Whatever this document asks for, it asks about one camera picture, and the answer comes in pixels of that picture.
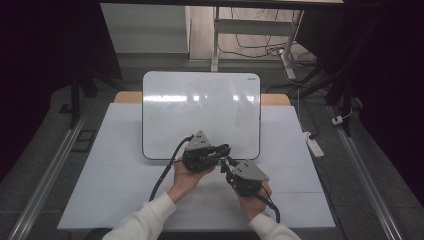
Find aluminium floor rail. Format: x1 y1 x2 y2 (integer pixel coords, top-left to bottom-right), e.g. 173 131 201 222
8 109 91 240
328 106 404 240

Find white whiteboard with dark rim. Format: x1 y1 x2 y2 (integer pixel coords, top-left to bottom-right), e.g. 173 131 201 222
142 70 262 161

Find wooden table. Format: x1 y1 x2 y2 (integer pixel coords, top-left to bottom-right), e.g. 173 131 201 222
114 91 292 107

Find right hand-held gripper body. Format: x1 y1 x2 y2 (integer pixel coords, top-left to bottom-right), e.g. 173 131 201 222
226 159 270 198

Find black cables on floor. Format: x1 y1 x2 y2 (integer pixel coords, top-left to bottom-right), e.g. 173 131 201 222
218 8 318 68

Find white power strip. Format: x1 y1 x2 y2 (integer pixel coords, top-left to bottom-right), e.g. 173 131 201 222
302 131 325 158

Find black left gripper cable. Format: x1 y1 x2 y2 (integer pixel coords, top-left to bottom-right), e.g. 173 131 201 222
148 134 195 202

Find grey metal desk frame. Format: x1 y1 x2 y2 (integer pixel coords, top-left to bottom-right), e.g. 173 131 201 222
210 6 304 80

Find person's left hand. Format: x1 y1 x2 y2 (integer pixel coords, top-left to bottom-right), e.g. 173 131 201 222
167 158 216 204

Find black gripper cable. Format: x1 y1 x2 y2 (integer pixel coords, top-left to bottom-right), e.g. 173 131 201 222
254 191 282 224
148 134 195 202

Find person's right hand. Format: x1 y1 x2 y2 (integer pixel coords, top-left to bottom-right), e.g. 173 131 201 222
234 181 273 223

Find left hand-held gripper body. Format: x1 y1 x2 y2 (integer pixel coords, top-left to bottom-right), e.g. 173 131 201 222
181 130 223 173

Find black metal stand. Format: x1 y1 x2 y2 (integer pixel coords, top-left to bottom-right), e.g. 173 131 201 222
59 66 99 129

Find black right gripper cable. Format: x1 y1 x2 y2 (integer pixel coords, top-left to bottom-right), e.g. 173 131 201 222
254 191 282 224

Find grey cabinet panel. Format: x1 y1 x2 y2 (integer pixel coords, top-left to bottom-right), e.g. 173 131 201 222
100 3 191 54

